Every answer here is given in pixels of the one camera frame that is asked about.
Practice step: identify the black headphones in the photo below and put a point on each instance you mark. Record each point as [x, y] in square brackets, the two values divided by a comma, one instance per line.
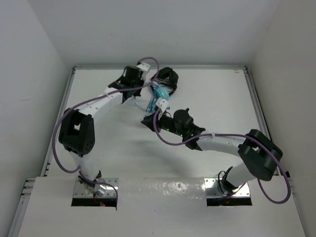
[167, 78]

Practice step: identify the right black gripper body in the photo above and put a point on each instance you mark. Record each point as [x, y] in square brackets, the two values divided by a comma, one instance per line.
[167, 123]

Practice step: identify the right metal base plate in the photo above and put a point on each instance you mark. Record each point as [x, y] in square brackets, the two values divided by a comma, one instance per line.
[218, 194]

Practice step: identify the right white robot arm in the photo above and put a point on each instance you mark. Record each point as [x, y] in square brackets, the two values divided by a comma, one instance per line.
[259, 155]

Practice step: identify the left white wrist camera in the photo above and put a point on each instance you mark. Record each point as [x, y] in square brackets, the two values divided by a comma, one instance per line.
[144, 67]

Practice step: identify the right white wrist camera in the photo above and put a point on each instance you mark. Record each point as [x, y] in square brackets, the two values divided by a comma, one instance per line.
[162, 104]

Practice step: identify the teal cat-ear headphones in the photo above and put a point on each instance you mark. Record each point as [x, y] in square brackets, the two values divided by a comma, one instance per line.
[158, 92]

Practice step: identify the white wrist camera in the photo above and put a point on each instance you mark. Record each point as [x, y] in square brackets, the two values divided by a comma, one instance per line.
[162, 104]
[144, 67]

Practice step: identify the metal base plate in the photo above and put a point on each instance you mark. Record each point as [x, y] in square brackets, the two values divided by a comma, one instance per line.
[103, 195]
[218, 194]

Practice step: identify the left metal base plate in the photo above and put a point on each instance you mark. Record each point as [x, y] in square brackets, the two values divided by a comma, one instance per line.
[103, 195]

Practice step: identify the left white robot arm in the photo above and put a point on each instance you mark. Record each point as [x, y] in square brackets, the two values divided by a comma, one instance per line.
[77, 131]

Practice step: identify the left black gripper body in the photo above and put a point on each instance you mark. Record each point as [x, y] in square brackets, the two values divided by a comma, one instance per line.
[138, 83]

